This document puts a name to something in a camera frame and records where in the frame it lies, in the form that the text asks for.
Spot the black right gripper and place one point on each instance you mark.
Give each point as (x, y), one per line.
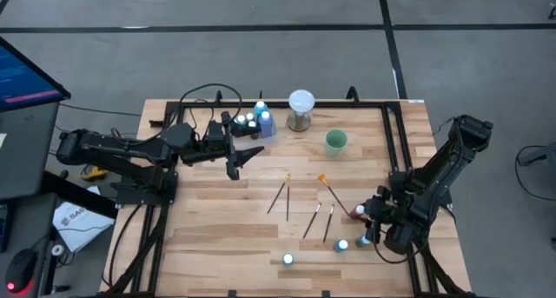
(388, 211)

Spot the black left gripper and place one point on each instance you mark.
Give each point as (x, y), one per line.
(208, 152)

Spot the small pink paint bottle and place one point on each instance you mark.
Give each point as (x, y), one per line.
(357, 211)

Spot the small green paint bottle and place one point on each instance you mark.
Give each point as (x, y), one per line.
(241, 119)

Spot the small teal paint bottle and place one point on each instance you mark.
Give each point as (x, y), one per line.
(361, 241)
(287, 259)

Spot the purple paint bottle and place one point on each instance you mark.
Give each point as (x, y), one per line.
(266, 125)

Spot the small blue paint bottle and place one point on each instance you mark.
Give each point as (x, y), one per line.
(342, 245)

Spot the orange fan paintbrush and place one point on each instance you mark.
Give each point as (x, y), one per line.
(334, 196)

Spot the large teal paint bottle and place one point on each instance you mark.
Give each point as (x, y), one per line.
(260, 106)

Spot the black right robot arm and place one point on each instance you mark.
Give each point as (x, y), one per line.
(452, 159)

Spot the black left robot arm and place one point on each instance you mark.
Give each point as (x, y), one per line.
(113, 143)

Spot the clear plastic bin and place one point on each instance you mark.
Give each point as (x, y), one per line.
(265, 143)

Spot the black paintbrush silver ferrule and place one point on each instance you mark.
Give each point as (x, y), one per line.
(312, 221)
(328, 223)

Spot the black paintbrush gold ferrule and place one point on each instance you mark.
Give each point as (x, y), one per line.
(278, 195)

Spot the pale green cup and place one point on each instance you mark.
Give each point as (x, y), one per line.
(336, 139)

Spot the yellow tool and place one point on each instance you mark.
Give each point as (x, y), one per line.
(94, 173)

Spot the black desk beam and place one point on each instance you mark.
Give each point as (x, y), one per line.
(74, 194)

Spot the grey chair base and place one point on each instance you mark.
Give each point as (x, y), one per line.
(538, 154)

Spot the white printed paper sheet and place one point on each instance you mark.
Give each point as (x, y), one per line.
(78, 224)

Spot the white tape roll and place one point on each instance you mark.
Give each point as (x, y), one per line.
(57, 249)

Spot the computer monitor blue screen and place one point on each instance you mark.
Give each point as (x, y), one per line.
(21, 81)

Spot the black computer mouse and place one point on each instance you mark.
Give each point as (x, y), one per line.
(19, 269)

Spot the black metal table frame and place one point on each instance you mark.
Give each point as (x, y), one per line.
(347, 103)

